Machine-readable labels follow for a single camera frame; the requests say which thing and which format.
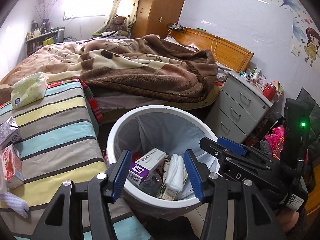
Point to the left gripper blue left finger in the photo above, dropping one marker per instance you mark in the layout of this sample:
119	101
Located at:
117	175

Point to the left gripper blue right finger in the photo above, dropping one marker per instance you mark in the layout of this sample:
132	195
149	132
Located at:
198	175

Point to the white foam net sleeve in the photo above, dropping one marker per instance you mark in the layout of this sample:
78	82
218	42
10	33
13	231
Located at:
17	204

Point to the red strawberry milk carton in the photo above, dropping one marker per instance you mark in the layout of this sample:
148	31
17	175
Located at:
12	167

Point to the purple milk carton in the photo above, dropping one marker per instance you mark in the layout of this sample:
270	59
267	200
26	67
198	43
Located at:
10	133

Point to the crushed patterned paper cup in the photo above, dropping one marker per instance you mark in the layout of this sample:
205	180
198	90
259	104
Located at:
174	178

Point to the white trash bin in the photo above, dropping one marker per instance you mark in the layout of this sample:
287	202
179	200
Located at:
153	134

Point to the right hand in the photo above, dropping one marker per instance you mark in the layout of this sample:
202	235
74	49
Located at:
287	219

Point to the purple white medicine box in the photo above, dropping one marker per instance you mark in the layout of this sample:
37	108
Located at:
144	166

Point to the striped table cloth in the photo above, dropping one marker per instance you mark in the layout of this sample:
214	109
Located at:
58	143

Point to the grey drawer nightstand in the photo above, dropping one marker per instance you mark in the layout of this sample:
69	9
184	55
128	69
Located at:
238	109

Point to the red cup on nightstand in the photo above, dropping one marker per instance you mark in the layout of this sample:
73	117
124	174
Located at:
269	91

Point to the brown fleece blanket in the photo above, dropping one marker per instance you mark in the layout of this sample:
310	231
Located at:
150	66

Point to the green tissue pack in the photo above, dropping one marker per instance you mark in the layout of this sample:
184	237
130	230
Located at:
28	90

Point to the wooden bed headboard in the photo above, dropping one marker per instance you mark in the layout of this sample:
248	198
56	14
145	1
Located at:
225	52

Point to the teddy bear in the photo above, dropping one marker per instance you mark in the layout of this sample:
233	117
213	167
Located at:
119	25

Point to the cluttered shelf desk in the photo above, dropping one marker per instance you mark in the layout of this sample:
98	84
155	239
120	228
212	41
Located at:
40	36

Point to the orange wooden wardrobe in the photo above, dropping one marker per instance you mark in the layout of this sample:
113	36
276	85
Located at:
155	17

